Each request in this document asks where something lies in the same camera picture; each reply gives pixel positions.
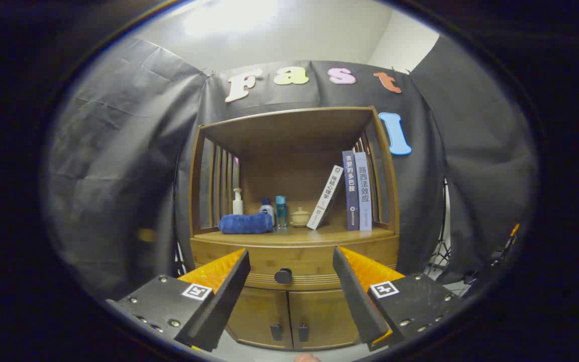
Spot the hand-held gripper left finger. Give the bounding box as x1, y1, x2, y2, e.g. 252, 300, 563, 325
106, 248, 251, 352

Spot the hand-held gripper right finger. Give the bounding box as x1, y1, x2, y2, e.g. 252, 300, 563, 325
333, 245, 463, 351

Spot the wooden cabinet door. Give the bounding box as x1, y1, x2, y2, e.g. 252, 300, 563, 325
288, 289, 361, 350
227, 287, 293, 350

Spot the wooden countertop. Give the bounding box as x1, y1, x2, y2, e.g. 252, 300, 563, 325
194, 226, 396, 246

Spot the wooden cabinet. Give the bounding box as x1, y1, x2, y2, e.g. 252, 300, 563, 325
189, 106, 401, 351

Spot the blue rolled towel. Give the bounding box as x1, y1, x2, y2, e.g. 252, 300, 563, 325
218, 213, 275, 235

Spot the black tripod stand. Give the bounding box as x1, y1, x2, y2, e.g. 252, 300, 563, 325
428, 178, 453, 275

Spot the cream lidded teacup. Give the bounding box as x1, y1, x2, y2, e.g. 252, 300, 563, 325
290, 207, 311, 228

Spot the pale lavender book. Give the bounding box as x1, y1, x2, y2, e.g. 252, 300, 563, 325
354, 152, 372, 232

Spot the white book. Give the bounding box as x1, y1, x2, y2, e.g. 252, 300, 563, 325
307, 165, 344, 230

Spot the dark blue book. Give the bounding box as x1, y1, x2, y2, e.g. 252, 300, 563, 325
342, 150, 360, 231

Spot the clear blue bottle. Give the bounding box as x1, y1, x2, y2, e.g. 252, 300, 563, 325
275, 196, 288, 231

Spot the dark device with orange part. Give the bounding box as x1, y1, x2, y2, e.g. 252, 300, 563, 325
488, 224, 521, 267

